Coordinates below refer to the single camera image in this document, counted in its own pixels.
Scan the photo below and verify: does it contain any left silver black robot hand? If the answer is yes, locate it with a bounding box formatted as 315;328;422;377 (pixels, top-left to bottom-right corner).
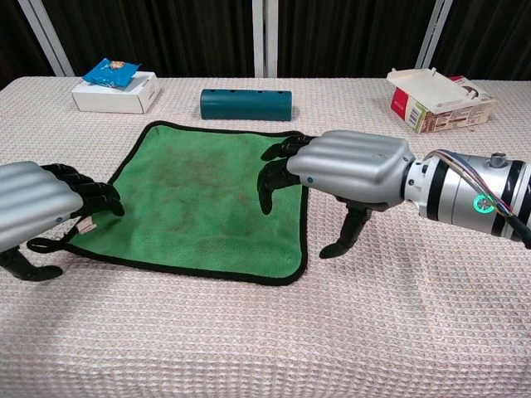
0;161;125;283

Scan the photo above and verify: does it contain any white frame post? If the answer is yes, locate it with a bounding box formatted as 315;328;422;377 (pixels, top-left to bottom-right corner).
16;0;76;78
251;0;280;79
414;0;454;71

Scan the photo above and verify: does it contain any teal cylindrical case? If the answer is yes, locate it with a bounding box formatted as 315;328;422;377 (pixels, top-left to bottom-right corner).
199;88;294;123

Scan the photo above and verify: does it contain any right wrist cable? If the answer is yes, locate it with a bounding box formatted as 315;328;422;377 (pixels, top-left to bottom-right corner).
425;148;531;250

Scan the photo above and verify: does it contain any blue snack packet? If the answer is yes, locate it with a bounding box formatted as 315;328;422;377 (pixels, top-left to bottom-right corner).
81;57;142;90

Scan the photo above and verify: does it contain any black curtain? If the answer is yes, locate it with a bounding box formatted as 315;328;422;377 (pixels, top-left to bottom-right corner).
43;0;255;79
0;0;55;90
277;0;439;79
431;0;531;82

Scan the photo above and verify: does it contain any green cloth with black trim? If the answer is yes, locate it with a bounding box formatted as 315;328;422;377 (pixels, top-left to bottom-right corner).
27;119;309;287

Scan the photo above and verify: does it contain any beige waffle tablecloth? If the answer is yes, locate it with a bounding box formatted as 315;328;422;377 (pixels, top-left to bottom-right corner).
0;76;531;398

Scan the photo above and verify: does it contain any white cardboard box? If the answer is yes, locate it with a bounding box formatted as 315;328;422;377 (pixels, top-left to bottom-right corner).
71;70;162;115

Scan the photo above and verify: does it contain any open red white food carton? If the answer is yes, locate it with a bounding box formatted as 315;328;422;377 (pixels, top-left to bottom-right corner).
386;67;497;134

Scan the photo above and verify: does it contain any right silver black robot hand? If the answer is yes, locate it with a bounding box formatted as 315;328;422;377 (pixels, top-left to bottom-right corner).
256;130;416;260

